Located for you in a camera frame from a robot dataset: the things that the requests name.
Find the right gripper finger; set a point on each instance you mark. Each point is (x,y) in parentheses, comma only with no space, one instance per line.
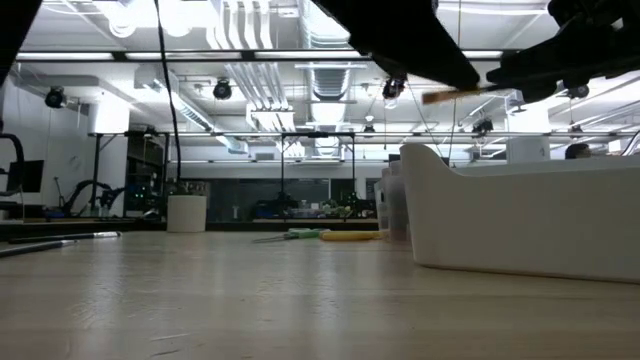
(530,85)
(560,57)

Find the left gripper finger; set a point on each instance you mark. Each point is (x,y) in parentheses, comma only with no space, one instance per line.
(440,70)

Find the brown paintbrush tan bristles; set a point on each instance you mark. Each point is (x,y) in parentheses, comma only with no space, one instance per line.
(437,96)

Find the white plastic bin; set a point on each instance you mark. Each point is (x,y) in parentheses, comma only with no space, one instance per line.
(500,225)

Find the small clear plastic bin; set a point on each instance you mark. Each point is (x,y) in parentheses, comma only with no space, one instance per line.
(392,210)

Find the thin dark paintbrush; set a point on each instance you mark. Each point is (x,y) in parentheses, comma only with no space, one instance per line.
(35,248)
(65,237)

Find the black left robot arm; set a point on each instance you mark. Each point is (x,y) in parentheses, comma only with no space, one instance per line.
(15,30)

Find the black background robot arm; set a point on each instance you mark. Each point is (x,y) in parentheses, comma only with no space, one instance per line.
(82,187)

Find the black ceiling lamp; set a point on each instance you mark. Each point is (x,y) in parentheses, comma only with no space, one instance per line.
(392,90)
(578,92)
(369,130)
(222,90)
(55,97)
(482,125)

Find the person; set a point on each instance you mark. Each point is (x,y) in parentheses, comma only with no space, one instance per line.
(578,151)

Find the yellow scissors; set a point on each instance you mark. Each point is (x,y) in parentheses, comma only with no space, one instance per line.
(350,235)

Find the cluttered background workbench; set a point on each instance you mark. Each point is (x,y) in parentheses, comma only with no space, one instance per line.
(300,212)

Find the green scissors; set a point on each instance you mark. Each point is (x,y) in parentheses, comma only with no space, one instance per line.
(300,233)

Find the white plant pot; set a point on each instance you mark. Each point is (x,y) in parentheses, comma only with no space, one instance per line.
(186,212)

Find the black background shelf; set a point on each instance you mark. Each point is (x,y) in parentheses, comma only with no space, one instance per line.
(145,175)

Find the black monitor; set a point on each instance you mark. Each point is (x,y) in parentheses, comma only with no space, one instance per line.
(30,176)

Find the black background workstation frame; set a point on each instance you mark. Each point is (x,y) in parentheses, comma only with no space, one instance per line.
(282,165)

